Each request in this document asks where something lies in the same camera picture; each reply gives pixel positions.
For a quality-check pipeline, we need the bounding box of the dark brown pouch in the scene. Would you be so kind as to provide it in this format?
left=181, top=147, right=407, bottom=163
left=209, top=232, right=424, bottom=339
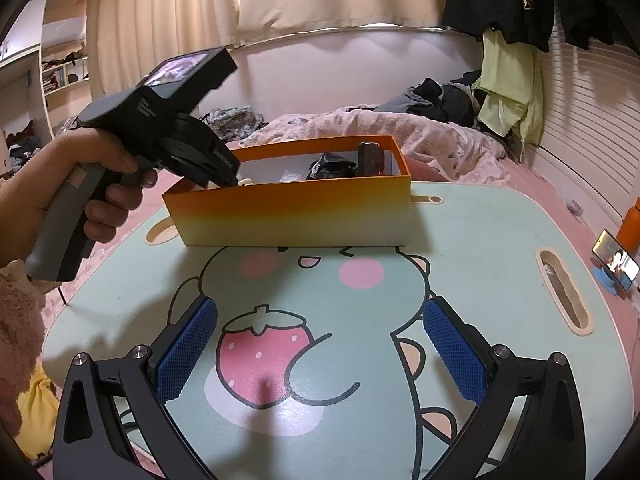
left=357, top=142, right=387, bottom=177

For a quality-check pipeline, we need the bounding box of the yellow cloth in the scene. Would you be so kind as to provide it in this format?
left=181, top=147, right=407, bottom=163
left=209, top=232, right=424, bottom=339
left=15, top=362, right=62, bottom=461

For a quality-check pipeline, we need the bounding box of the white wall shelf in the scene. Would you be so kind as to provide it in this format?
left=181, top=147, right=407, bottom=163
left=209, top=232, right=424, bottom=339
left=40, top=45, right=91, bottom=107

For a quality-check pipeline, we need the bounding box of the orange bottle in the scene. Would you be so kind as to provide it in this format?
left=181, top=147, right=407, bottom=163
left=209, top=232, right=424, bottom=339
left=620, top=199, right=640, bottom=257

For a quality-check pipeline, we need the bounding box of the shiny black item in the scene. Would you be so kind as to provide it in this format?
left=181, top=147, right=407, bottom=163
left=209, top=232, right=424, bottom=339
left=306, top=151, right=359, bottom=181

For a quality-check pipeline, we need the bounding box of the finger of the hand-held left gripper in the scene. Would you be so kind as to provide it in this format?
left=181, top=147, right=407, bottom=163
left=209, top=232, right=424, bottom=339
left=197, top=132, right=241, bottom=190

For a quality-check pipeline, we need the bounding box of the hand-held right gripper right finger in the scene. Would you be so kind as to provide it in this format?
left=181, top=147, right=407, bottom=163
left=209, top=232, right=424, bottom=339
left=422, top=296, right=587, bottom=480

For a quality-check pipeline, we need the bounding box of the pink floral blanket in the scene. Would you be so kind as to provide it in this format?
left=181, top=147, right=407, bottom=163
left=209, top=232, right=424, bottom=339
left=227, top=105, right=511, bottom=183

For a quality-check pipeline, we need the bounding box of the red cushion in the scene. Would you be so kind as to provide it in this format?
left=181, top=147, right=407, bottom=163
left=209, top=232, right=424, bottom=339
left=405, top=155, right=451, bottom=183

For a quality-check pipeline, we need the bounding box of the cartoon print lap table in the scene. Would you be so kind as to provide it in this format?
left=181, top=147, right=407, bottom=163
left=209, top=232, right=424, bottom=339
left=42, top=180, right=632, bottom=480

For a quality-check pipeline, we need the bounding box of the white slatted panel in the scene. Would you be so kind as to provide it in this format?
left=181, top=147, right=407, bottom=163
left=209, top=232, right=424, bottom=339
left=537, top=35, right=640, bottom=223

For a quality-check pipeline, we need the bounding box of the orange cardboard box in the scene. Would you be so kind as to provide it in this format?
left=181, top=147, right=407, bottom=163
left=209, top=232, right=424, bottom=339
left=162, top=135, right=413, bottom=248

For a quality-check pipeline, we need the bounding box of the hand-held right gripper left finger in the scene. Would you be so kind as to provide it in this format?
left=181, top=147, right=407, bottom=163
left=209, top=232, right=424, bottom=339
left=51, top=295, right=219, bottom=480

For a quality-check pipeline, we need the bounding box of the light green hanging garment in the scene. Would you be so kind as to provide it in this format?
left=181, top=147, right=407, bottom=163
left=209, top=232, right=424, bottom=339
left=472, top=27, right=545, bottom=150

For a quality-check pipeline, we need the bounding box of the grey patterned cloth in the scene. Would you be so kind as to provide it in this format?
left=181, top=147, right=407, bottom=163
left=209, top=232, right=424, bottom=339
left=200, top=105, right=265, bottom=142

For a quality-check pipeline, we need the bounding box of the pile of dark clothes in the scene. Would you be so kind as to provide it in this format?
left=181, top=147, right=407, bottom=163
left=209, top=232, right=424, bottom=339
left=372, top=70, right=483, bottom=128

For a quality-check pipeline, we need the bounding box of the person's left hand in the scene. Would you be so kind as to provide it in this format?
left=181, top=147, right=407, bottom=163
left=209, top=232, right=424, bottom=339
left=0, top=130, right=158, bottom=267

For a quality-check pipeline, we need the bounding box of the blue phone stand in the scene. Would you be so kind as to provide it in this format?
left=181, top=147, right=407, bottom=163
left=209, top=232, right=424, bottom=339
left=592, top=255, right=633, bottom=302

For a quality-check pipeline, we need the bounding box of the smartphone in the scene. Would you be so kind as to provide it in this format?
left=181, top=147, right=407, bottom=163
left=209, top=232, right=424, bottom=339
left=591, top=230, right=640, bottom=292

